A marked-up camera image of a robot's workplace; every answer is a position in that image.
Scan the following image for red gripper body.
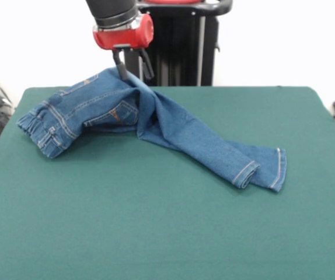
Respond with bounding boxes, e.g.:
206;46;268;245
92;13;155;51

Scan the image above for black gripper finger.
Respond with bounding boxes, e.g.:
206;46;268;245
113;48;129;81
139;47;155;80

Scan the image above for blue denim jeans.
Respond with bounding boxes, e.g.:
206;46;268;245
16;66;288;193

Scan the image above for dark green table cloth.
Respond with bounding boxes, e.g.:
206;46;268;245
0;85;335;280

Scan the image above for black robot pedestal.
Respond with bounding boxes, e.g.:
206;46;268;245
123;0;234;87

